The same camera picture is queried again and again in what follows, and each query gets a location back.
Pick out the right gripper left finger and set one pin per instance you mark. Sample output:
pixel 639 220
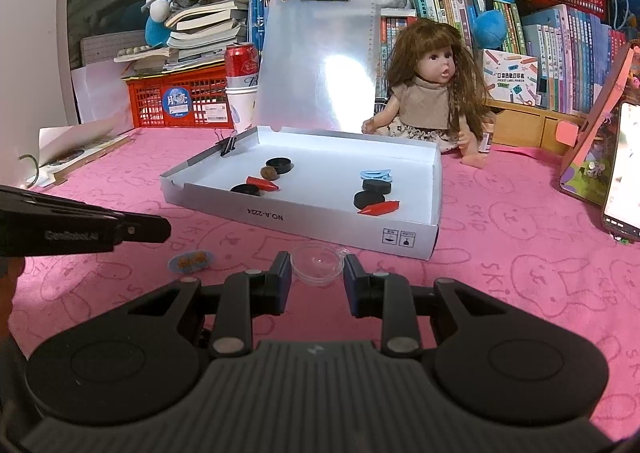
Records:
pixel 244 296

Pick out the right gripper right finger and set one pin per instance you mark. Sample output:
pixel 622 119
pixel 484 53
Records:
pixel 388 297

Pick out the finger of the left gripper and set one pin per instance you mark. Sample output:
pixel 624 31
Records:
pixel 143 228

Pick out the clear plastic dish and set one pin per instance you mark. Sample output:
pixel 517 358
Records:
pixel 317 264

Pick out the red cone piece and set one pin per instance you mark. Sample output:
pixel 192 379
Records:
pixel 262 184
pixel 380 208

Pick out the black round disc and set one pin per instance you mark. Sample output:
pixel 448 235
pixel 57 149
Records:
pixel 364 199
pixel 377 186

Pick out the black round lid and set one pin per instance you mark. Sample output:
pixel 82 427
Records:
pixel 247 189
pixel 280 165

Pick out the blue clip piece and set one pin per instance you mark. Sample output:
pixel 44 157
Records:
pixel 377 175

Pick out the brown nut piece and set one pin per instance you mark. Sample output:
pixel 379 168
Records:
pixel 269 173

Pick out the person's hand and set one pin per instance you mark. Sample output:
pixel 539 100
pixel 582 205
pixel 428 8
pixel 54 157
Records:
pixel 11 270

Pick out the blue lid with nuts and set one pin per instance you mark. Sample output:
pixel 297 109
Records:
pixel 191 262

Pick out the white shallow cardboard box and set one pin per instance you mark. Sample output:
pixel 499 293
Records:
pixel 315 197

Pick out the black binder clip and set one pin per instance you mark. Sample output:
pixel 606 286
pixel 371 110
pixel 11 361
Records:
pixel 226 145

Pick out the pink bunny towel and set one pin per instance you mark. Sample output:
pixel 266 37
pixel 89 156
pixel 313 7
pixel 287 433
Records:
pixel 505 230

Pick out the red plastic basket left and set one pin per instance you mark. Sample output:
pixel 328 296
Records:
pixel 194 98

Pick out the white paper cup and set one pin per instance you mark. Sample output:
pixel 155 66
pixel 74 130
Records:
pixel 242 102

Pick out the blue plush toy left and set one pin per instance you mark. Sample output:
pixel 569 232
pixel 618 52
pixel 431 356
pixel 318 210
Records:
pixel 156 32

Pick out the red soda can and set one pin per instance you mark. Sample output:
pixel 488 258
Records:
pixel 241 61

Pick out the stack of books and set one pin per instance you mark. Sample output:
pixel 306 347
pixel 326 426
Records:
pixel 200 31

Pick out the brown-haired baby doll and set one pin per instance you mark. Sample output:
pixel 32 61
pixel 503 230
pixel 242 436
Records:
pixel 437 93

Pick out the wooden drawer shelf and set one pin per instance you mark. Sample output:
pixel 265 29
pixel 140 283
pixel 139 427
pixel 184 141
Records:
pixel 527 126

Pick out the translucent plastic clipboard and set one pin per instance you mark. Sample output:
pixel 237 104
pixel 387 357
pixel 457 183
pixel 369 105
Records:
pixel 319 64

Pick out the smartphone on stand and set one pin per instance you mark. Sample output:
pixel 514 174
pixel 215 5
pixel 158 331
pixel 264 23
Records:
pixel 620 213

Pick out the white stationery box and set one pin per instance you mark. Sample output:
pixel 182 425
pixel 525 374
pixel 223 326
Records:
pixel 510 77

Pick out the row of upright books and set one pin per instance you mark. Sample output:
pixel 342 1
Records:
pixel 559 37

